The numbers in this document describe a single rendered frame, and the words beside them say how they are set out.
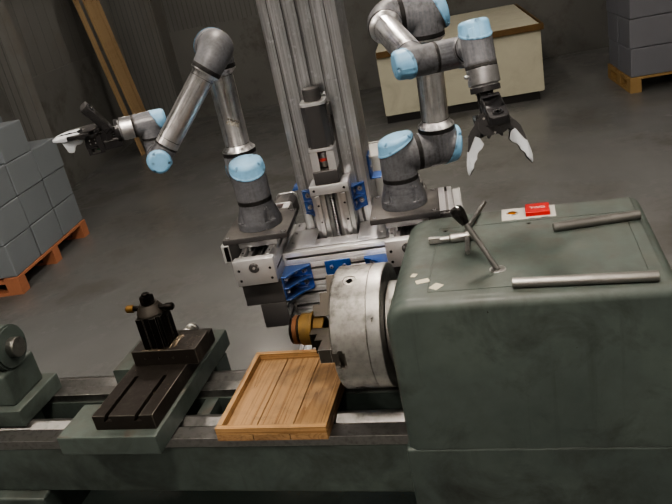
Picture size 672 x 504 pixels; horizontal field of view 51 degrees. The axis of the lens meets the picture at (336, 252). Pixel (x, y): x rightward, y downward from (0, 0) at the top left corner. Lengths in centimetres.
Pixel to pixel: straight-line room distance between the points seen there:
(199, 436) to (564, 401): 94
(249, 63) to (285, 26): 843
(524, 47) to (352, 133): 592
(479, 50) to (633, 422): 89
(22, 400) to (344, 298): 110
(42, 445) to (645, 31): 702
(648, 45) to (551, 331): 670
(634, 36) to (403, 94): 246
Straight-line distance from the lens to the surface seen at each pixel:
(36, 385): 239
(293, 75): 237
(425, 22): 214
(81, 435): 204
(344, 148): 241
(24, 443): 225
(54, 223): 645
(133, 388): 205
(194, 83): 225
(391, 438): 178
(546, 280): 149
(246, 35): 1074
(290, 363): 209
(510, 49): 818
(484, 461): 173
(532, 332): 152
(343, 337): 165
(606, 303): 149
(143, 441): 193
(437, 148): 224
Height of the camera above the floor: 196
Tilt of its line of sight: 23 degrees down
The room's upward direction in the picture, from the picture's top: 12 degrees counter-clockwise
